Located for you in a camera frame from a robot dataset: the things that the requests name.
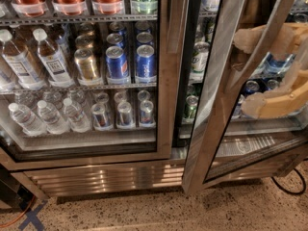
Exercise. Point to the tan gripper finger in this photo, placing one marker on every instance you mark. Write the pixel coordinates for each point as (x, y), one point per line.
(287, 40)
(291, 95)

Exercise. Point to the glass fridge door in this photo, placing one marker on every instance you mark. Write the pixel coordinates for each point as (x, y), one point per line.
(97, 32)
(223, 149)

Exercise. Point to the stainless steel display fridge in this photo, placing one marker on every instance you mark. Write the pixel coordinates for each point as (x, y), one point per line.
(195, 22)

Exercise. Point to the right lower blue can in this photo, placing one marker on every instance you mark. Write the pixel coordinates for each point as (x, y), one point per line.
(251, 87)

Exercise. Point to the left lower blue can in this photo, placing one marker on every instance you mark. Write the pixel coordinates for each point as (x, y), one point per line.
(237, 112)

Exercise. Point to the green can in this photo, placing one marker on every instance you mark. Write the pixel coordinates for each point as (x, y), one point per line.
(190, 108)

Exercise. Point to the left 7up can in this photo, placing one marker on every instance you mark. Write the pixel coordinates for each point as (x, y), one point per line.
(199, 60)

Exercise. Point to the right red bull can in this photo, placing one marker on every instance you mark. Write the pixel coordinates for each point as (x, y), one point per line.
(146, 113)

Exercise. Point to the red bull can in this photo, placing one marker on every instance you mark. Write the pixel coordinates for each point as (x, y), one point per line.
(146, 113)
(124, 115)
(101, 118)

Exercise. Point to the right blue pepsi can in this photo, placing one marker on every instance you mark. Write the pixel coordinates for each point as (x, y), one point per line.
(145, 64)

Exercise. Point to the blue pepsi can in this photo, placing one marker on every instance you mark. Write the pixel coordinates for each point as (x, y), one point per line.
(118, 71)
(145, 64)

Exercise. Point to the middle red bull can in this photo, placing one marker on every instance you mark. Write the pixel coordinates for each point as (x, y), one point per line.
(124, 115)

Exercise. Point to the left blue pepsi can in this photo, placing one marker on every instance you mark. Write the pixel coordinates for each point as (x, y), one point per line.
(118, 71)

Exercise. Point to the left red bull can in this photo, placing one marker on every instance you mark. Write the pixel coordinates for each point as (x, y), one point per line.
(101, 118)

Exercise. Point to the gold can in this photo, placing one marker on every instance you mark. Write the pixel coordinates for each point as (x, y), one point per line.
(86, 63)

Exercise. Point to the right water bottle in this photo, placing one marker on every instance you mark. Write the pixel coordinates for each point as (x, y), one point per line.
(76, 116)

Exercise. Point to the water bottle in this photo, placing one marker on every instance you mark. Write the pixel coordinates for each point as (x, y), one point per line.
(53, 119)
(27, 120)
(76, 116)

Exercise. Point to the front right tea bottle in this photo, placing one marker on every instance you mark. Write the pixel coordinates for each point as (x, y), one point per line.
(53, 59)

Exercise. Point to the tea bottle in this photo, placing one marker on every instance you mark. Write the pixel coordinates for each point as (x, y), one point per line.
(53, 59)
(22, 61)

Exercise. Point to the middle water bottle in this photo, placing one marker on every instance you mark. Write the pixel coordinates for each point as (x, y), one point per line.
(53, 119)

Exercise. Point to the left water bottle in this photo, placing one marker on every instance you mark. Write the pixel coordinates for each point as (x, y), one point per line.
(27, 120)

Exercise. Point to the front left tea bottle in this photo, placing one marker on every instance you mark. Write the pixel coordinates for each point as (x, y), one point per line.
(22, 61)

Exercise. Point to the blue tape cross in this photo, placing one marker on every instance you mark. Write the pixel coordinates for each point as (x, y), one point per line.
(32, 218)

